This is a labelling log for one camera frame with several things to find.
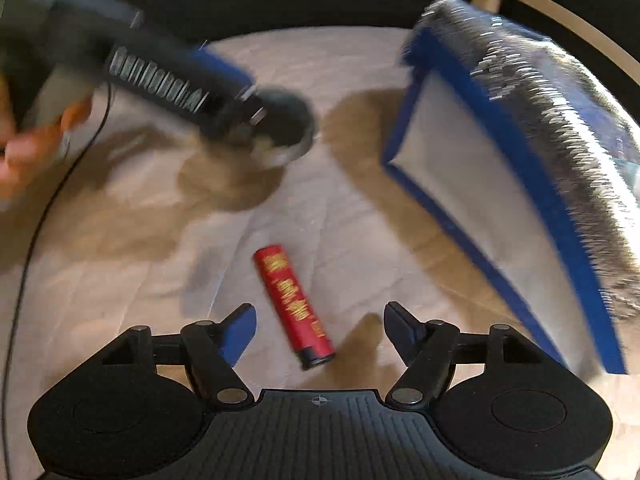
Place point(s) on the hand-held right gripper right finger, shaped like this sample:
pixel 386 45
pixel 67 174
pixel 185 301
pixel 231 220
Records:
pixel 402 332

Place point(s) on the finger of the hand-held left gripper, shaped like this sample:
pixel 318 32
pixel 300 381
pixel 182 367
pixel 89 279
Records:
pixel 225 67
pixel 250 115

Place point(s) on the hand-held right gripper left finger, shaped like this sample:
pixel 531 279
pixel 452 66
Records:
pixel 240 336

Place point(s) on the round metal tin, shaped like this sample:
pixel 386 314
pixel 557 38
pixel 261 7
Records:
pixel 280 125

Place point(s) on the red tube with black cap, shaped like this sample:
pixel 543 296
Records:
pixel 292 305

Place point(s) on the blue insulated foil-lined bag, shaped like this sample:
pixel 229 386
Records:
pixel 475 160

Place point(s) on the person's left hand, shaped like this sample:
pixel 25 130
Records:
pixel 30 160

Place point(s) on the wooden frame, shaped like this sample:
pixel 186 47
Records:
pixel 550 5

